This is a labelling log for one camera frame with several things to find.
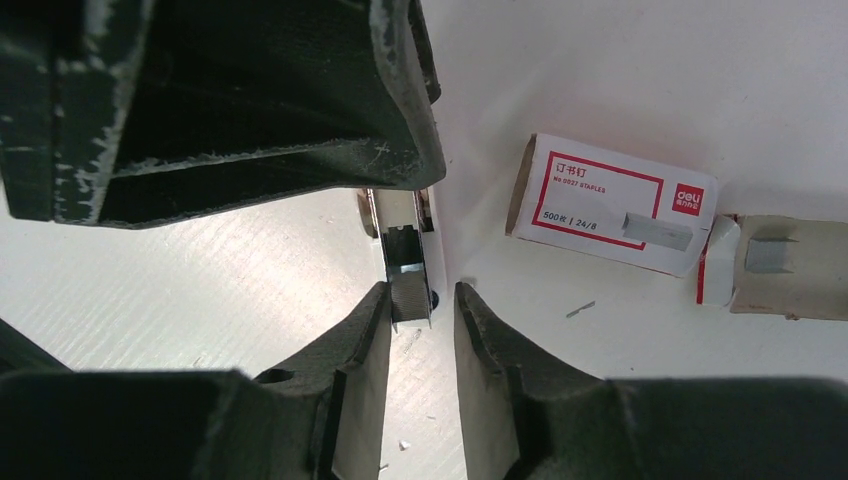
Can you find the red white staple box sleeve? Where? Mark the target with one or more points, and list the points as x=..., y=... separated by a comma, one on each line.
x=575, y=196

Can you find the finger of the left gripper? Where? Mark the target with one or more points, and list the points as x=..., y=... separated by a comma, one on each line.
x=136, y=114

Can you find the staple box tray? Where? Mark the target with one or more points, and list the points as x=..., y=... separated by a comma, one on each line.
x=815, y=288

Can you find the pink stapler top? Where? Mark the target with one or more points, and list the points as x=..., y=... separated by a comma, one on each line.
x=403, y=236

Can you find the staple strip in tray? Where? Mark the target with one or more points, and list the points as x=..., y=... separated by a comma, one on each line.
x=768, y=255

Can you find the loose single staple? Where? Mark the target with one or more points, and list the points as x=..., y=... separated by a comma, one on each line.
x=580, y=309

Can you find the staple strip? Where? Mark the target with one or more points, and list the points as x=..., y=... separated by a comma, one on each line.
x=657, y=232
x=768, y=255
x=410, y=296

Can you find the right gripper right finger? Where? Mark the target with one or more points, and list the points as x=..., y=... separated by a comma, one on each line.
x=525, y=414

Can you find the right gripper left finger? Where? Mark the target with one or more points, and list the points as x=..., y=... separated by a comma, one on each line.
x=316, y=415

